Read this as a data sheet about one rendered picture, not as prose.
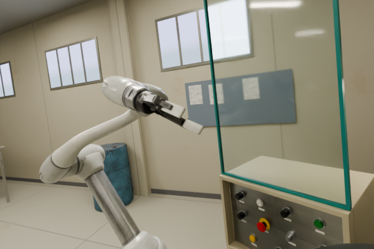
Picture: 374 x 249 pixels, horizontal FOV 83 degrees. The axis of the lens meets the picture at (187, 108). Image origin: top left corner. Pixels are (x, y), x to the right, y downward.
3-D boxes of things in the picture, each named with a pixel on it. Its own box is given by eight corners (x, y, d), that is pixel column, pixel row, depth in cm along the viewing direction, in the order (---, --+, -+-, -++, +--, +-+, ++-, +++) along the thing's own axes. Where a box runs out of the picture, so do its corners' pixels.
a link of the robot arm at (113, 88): (126, 78, 71) (152, 86, 82) (100, 68, 80) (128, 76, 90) (116, 108, 72) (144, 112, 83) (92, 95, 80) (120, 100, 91)
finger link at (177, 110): (167, 101, 60) (165, 99, 59) (186, 109, 56) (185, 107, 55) (161, 110, 59) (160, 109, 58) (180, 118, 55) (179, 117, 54)
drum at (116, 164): (85, 210, 350) (76, 152, 343) (113, 192, 410) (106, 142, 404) (116, 214, 324) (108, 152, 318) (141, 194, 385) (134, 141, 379)
